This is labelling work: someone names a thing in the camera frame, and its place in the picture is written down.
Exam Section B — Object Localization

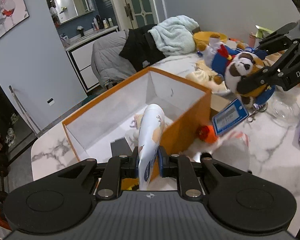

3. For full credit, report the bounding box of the glass panel door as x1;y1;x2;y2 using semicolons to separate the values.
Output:
115;0;165;29

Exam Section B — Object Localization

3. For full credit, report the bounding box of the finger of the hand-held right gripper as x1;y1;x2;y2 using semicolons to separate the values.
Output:
236;42;300;97
259;22;300;53

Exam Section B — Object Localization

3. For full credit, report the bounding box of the orange storage box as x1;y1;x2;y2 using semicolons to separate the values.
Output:
62;67;212;190

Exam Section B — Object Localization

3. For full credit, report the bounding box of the row of toiletry bottles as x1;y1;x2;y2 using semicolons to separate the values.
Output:
91;15;114;30

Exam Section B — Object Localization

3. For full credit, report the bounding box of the white vanity cabinet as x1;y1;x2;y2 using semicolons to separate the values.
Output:
65;26;119;95

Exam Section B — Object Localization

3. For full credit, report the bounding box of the black flat box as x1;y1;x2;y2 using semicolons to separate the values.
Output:
110;137;132;158

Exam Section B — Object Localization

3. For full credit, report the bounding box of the pink striped plush toy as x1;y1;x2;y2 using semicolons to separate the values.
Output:
187;124;250;165

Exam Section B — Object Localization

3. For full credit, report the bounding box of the brown white plush dog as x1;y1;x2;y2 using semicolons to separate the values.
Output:
224;51;277;109

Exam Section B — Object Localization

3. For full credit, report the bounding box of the clear glass jar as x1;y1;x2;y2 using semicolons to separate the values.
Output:
270;90;300;127

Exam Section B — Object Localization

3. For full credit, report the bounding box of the duck plush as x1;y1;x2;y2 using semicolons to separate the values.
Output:
196;36;243;78

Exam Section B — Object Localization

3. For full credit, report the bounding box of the wall mirror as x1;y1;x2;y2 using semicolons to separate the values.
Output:
48;0;95;25

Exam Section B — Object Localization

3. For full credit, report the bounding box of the pair of shoes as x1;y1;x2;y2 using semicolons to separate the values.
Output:
5;114;18;147

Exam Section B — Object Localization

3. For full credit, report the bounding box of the light blue fleece blanket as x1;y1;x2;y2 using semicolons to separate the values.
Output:
148;15;200;57

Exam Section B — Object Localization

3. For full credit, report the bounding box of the yellow plastic basin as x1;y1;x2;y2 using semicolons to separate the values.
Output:
192;31;228;50

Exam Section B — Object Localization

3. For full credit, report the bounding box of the grey down coat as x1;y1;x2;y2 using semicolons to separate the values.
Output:
91;29;138;88

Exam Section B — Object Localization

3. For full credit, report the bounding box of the small cream plush toy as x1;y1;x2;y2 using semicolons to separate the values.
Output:
132;114;144;130

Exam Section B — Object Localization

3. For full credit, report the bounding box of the white printed tube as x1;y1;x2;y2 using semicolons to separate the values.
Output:
137;104;165;191

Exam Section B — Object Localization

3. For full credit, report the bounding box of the black jacket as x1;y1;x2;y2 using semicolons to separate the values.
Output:
119;24;167;72

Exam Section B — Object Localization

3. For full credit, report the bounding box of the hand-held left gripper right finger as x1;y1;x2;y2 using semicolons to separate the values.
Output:
158;147;243;198

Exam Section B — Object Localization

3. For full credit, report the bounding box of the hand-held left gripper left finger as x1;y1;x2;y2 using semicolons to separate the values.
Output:
56;147;140;199

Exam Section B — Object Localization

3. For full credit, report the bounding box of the blue badge holder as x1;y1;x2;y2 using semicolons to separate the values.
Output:
211;97;250;133

